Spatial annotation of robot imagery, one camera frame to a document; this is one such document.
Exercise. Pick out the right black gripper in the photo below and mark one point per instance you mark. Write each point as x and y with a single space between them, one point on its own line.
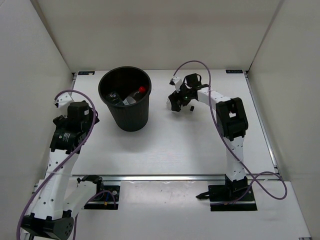
184 87

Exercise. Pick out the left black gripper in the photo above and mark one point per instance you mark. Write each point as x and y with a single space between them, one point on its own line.
60 121

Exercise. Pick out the small clear black-cap bottle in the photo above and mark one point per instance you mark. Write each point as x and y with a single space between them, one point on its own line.
191 108

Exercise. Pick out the red-cap clear bottle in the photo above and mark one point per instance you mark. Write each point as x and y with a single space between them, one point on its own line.
135 96

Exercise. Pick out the large clear green-label bottle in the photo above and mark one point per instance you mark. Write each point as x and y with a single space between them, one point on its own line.
117 101

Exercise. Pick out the orange juice bottle fruit label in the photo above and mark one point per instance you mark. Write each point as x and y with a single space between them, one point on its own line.
110 94

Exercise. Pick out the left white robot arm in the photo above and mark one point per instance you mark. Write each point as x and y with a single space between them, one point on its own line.
49 214

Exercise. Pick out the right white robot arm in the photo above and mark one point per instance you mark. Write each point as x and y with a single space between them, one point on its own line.
231 122

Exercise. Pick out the black plastic waste bin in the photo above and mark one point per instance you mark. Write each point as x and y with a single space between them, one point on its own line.
124 81

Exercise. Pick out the aluminium rail front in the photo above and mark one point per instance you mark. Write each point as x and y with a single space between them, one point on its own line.
164 178

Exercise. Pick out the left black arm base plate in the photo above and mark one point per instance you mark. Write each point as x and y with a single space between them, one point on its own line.
107 195

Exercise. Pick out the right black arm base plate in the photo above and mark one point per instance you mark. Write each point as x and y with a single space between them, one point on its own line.
232 196

